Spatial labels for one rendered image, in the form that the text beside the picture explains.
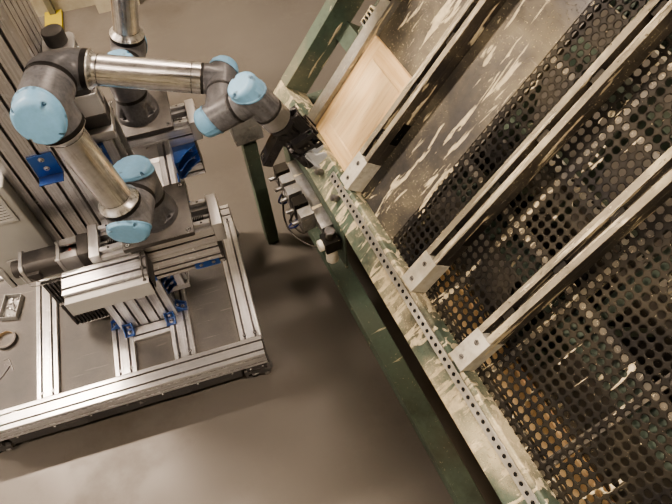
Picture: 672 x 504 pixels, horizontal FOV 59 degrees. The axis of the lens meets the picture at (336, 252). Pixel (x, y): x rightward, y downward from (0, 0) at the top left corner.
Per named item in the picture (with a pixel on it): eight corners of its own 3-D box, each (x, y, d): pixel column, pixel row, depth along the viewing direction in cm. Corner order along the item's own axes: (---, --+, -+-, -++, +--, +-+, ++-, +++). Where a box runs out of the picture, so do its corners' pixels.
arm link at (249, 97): (222, 78, 136) (253, 62, 133) (251, 106, 145) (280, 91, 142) (223, 104, 133) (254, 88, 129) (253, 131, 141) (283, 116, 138)
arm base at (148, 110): (119, 131, 213) (109, 110, 205) (116, 104, 221) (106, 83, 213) (161, 121, 215) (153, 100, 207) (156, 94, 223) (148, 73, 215)
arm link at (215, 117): (214, 114, 150) (249, 95, 146) (211, 146, 144) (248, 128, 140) (193, 93, 144) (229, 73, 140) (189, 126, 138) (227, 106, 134)
